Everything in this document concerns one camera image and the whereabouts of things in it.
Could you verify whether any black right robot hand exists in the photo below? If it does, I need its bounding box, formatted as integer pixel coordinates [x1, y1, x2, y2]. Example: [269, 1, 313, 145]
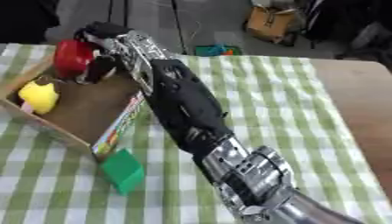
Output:
[73, 21, 137, 86]

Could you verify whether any red toy fruit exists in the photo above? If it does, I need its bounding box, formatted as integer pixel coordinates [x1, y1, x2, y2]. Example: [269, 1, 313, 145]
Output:
[52, 38, 98, 80]

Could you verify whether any tan cardboard box brown inside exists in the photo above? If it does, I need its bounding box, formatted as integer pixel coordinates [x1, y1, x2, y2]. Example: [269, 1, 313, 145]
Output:
[0, 53, 153, 163]

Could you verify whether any black tripod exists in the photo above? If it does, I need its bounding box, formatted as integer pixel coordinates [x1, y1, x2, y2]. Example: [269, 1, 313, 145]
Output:
[105, 0, 190, 55]

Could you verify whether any yellow toy fruit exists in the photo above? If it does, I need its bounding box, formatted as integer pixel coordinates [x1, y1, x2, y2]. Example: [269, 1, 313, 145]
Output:
[17, 80, 61, 116]

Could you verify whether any pink small toy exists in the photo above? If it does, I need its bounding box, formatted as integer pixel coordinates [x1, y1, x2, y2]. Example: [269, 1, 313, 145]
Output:
[19, 101, 36, 114]

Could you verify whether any green and blue floor object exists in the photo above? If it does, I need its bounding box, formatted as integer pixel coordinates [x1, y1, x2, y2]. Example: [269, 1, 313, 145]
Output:
[194, 43, 245, 57]

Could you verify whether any green block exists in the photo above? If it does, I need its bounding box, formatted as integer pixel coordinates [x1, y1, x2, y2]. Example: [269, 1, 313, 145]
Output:
[98, 148, 147, 196]

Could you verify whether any tan bag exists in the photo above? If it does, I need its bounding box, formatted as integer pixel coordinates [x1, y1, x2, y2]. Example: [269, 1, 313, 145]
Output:
[243, 4, 299, 46]

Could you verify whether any black bag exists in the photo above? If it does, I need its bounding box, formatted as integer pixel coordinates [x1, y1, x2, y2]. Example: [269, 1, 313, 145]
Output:
[301, 0, 392, 60]

